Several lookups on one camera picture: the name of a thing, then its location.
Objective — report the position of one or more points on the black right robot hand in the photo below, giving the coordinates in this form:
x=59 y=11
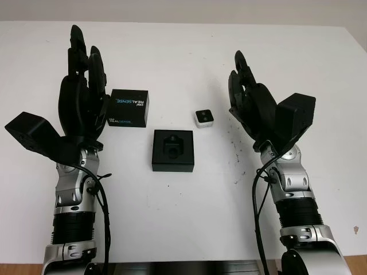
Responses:
x=261 y=114

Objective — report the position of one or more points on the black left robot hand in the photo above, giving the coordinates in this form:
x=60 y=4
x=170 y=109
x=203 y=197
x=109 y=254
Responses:
x=71 y=109

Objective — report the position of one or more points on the small silver depth camera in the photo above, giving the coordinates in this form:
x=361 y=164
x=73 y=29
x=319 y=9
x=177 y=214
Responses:
x=203 y=117

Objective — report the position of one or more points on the black RealSense box lid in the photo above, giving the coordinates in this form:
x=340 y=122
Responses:
x=137 y=120

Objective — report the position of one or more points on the black box base with insert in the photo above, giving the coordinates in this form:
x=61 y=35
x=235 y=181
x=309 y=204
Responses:
x=160 y=160

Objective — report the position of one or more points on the black robot torso panel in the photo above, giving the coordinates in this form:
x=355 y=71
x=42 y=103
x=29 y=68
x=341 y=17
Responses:
x=172 y=269

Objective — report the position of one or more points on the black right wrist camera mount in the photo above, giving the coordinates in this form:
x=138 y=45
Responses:
x=298 y=114

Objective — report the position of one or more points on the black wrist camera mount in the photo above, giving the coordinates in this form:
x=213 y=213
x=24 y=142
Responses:
x=28 y=126
x=298 y=114

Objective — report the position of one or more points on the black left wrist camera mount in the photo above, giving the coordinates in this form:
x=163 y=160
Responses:
x=28 y=126

